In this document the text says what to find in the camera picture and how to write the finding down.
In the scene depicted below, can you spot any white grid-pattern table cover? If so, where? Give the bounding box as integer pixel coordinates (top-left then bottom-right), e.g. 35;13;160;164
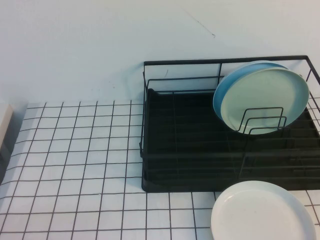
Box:
0;96;320;240

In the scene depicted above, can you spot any blue round plate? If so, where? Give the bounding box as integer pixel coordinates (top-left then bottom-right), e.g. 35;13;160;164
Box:
212;60;291;121

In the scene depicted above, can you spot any beige box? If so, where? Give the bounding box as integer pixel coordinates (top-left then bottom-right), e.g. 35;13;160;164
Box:
0;103;14;157

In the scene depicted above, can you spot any black plastic drip tray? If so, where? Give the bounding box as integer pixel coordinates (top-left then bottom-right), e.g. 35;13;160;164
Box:
141;87;320;193

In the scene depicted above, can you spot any black wire dish rack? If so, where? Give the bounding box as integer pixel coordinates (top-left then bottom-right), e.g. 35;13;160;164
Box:
138;55;320;193

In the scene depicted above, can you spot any pale green round plate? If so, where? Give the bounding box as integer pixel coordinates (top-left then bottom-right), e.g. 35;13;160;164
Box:
220;67;311;136

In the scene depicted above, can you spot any white round plate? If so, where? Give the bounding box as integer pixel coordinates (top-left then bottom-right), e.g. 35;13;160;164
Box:
210;180;313;240

